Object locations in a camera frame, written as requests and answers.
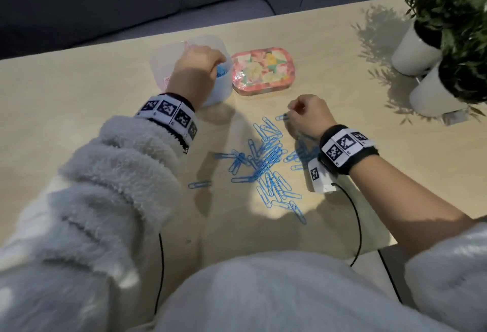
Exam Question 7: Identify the person's right hand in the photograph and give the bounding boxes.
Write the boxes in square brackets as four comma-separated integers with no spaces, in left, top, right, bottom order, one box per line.
[287,95,337,141]

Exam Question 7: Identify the person's left hand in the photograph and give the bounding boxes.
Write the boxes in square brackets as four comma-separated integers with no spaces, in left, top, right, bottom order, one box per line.
[166,44,227,110]

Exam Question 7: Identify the clear plastic divided box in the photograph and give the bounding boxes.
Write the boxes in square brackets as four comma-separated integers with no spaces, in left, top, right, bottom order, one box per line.
[148,34,233,108]

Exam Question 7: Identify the pile of mixed paper clips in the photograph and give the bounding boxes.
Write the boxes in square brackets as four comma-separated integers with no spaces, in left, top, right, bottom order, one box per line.
[228,116,307,225]

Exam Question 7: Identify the floral tin lid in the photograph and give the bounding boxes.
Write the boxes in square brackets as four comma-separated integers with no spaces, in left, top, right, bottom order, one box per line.
[231,47,297,97]

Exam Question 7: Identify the person's left forearm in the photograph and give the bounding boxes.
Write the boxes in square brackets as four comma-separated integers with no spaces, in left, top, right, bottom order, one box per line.
[0,114,187,332]

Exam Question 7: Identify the person's right forearm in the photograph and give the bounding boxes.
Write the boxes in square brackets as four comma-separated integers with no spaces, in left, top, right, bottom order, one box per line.
[350,154,474,258]

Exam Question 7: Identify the right marker wristband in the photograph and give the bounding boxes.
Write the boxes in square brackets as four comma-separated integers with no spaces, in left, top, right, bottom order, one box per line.
[318,124,380,176]

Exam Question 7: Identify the marker wristband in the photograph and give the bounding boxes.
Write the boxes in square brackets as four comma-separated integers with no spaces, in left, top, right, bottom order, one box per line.
[318,124,380,176]
[133,93,198,155]

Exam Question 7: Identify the left marker wristband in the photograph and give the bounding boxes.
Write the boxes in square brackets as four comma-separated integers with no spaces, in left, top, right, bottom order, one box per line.
[133,93,198,155]

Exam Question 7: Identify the small silver object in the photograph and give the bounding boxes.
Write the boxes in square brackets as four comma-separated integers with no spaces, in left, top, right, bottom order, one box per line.
[442,109,468,126]

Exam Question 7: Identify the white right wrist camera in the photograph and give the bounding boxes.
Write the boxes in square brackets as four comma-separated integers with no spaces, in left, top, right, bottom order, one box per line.
[307,159,338,195]

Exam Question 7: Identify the black right camera cable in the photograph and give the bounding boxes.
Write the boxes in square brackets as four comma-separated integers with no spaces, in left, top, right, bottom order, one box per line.
[331,183,403,304]

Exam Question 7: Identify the black camera cable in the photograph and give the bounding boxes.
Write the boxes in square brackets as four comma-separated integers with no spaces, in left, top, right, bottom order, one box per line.
[154,233,165,315]
[331,183,403,304]

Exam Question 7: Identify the black left camera cable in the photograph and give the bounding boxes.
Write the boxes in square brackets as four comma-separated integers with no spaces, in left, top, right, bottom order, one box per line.
[154,233,165,315]

